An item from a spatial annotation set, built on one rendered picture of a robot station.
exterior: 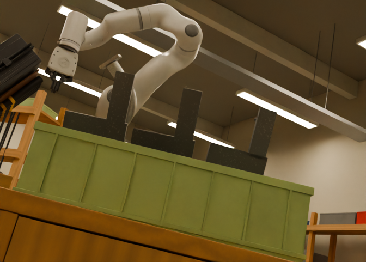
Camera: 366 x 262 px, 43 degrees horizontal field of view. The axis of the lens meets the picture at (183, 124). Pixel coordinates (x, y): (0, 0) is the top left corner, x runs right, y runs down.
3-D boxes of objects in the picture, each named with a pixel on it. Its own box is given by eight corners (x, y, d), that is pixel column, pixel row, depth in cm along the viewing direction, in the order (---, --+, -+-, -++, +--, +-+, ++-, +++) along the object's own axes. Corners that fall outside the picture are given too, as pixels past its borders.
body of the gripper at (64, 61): (56, 40, 174) (47, 66, 170) (82, 50, 178) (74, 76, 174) (53, 47, 181) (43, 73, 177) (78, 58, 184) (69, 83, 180)
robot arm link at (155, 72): (92, 102, 169) (95, 116, 185) (115, 125, 168) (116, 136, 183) (187, 20, 184) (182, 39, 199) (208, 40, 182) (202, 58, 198)
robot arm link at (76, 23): (60, 48, 184) (56, 36, 176) (69, 20, 189) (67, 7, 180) (80, 53, 185) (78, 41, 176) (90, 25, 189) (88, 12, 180)
